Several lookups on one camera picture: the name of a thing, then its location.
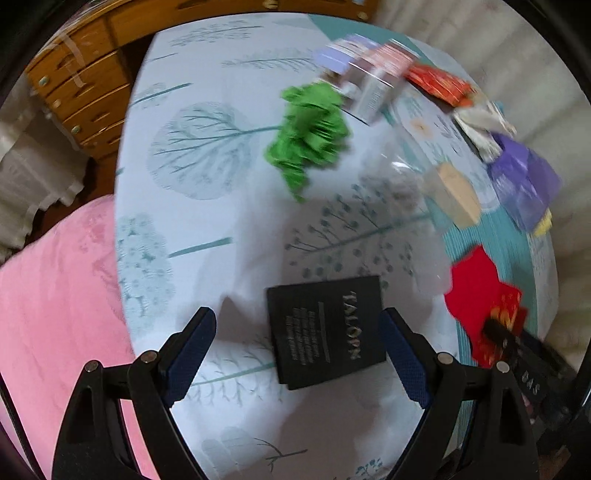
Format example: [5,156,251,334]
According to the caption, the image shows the white lace cloth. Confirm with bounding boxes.
[0,99,86,259]

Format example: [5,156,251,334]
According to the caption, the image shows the red strawberry carton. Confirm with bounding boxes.
[342,41,420,125]

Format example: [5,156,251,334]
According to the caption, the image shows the orange snack bag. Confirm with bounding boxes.
[406,64,478,108]

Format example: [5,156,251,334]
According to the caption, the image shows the yellow paper scrap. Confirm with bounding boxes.
[533,210,555,238]

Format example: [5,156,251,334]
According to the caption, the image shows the pink blanket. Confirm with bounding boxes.
[0,194,162,480]

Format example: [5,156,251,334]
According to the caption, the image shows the purple packet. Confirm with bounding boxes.
[489,131,563,234]

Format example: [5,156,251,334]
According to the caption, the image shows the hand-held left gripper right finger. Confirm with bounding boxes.
[378,307,540,480]

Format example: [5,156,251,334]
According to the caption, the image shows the white paper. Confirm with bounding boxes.
[455,99,518,158]

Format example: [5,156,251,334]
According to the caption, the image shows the black booklet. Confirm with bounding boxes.
[266,275,387,391]

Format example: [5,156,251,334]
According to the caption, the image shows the lilac box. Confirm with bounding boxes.
[313,34,382,79]

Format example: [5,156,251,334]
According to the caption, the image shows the wooden cabinet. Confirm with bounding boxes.
[25,0,379,160]

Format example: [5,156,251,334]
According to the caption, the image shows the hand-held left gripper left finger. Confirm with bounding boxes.
[52,306,218,480]

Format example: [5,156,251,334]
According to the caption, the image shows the red paper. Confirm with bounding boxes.
[444,244,528,368]

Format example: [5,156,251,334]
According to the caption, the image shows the crumpled green paper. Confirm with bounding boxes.
[264,82,352,204]

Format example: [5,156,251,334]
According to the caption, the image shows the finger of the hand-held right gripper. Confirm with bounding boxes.
[482,320,543,358]

